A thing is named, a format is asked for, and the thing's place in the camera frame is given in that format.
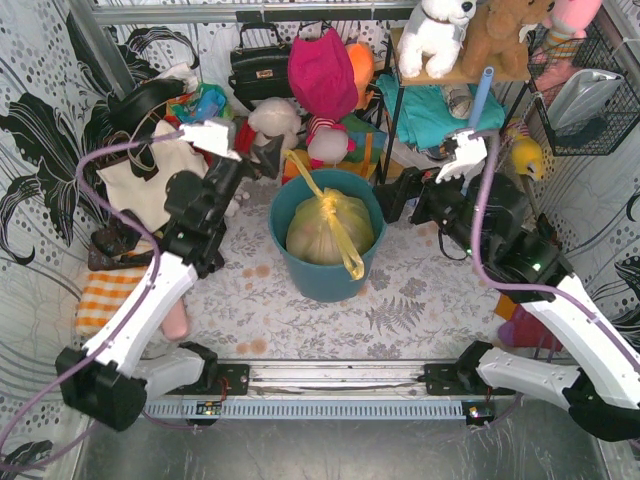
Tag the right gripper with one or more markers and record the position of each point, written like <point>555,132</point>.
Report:
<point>417,198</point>

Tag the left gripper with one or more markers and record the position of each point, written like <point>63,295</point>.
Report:
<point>248,163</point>

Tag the yellow trash bag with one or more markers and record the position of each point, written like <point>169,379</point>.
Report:
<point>329,228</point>

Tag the teal trash bin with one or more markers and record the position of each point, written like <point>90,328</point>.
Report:
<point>332,283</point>

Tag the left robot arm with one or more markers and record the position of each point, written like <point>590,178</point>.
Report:
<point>108,379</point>

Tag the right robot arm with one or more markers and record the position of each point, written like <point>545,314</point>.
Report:
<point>530,270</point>

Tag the colourful printed bag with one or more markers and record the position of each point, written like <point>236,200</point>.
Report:
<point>207,102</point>

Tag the magenta fabric bag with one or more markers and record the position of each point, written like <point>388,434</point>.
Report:
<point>321,76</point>

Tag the brown leather bag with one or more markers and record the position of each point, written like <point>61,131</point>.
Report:
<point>118,246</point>

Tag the red garment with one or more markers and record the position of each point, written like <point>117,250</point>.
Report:
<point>244,138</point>

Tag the cream plush bear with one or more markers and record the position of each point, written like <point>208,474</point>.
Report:
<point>274,117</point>

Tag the white pink plush doll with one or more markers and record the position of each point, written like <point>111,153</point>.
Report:
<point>328,142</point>

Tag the rainbow striped cloth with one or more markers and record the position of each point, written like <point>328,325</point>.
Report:
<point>364,160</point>

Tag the black leather handbag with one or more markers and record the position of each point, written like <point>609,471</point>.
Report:
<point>260,73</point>

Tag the teal folded cloth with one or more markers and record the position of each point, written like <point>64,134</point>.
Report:
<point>424,118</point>

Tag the orange plush toy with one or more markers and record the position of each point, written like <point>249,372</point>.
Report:
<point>362,61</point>

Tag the blue floor sweeper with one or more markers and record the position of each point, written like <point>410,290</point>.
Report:
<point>481,95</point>

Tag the black metal shelf rack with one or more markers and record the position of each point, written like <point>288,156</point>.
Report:
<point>455,76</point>

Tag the white plush dog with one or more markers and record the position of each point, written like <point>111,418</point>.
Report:
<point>433,37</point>

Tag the purple orange sock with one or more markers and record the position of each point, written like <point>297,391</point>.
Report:
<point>521,329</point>

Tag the brown teddy bear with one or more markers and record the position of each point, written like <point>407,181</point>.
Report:
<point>494,34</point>

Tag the pink cylindrical plush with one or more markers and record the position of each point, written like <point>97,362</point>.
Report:
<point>175,325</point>

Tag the silver foil pouch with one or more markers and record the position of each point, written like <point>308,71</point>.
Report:
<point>582,97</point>

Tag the orange checkered cloth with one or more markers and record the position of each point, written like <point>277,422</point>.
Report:
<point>103,295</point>

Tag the pink plush toy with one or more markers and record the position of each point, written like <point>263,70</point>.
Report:
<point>566,26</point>

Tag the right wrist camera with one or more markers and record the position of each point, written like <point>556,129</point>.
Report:
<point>466,149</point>

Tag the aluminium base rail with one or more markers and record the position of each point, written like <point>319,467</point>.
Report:
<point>330,377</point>

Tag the black wire basket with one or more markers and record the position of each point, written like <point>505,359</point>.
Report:
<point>602,134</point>

